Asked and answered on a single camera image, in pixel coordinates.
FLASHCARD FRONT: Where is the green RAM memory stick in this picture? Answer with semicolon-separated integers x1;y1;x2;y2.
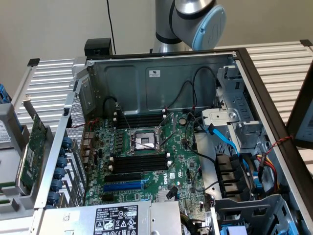
109;152;171;163

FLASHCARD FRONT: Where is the silver socket cover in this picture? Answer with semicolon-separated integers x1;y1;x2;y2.
157;112;177;142

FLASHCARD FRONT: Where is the silver locking lever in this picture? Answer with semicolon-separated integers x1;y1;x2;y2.
158;131;178;149
129;137;157;150
119;107;134;134

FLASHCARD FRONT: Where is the CPU socket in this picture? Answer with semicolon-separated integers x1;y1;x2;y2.
127;128;163;156

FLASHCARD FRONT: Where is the green motherboard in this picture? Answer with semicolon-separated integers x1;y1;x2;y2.
84;111;207;216

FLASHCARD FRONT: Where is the open PC case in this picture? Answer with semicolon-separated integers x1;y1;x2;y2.
34;47;313;235

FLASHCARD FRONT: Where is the silver drive cage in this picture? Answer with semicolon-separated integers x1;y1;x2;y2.
201;65;267;157

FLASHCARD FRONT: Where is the long black expansion slot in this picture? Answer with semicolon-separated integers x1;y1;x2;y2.
104;172;142;184

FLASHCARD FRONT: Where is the silver rear port block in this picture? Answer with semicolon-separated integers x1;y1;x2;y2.
81;131;95;165

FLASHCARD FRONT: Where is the black angled connector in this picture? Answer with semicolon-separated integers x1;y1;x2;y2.
165;185;178;200

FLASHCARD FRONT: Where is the silver chipset heatsink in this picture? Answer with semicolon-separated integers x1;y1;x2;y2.
157;188;179;202

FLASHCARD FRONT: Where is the blue expansion slot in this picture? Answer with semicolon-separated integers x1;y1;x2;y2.
102;180;144;193

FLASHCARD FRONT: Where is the black fan shroud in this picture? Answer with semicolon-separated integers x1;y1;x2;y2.
214;152;256;199

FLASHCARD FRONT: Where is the black box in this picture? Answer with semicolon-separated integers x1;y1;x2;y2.
84;38;113;56

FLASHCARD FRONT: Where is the green graphics card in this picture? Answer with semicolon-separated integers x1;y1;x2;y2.
15;99;49;195

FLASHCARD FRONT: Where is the silver power supply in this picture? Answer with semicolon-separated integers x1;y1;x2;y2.
34;199;183;235

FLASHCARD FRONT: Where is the black framed panel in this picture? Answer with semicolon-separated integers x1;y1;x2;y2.
285;62;313;147

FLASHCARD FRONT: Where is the grey disk bay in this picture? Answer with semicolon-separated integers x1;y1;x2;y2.
210;193;303;235

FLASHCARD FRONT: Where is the silver disk drive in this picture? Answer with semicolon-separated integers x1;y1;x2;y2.
0;119;13;150

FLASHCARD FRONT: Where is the blue plastic piece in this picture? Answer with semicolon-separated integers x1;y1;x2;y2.
0;83;12;105

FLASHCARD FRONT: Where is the grey parts rack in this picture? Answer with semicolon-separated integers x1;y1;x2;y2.
0;102;58;218

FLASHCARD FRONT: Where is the black looped wire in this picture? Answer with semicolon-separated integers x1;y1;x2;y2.
192;66;219;111
168;80;196;111

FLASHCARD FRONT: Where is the black wire with plug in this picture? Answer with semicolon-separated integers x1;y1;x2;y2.
103;96;122;117

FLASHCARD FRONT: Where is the blue SATA wire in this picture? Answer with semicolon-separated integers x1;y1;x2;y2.
206;123;249;177

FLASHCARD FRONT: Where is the thin red wire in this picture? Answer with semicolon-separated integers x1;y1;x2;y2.
85;118;100;129

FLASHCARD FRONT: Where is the black SATA wire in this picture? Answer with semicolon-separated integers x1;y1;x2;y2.
184;111;217;164

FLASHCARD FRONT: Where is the black yellow wire bundle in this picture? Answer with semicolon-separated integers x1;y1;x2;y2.
180;212;213;235

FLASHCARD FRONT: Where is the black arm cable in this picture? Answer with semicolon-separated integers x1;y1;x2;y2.
106;0;117;55

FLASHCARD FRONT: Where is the coloured power wire bundle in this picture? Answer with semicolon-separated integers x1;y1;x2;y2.
255;151;281;194

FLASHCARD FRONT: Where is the red black twisted wire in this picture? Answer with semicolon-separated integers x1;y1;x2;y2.
266;135;294;155

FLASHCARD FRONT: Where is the blue drive rail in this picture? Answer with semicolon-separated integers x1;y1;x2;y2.
221;224;248;235

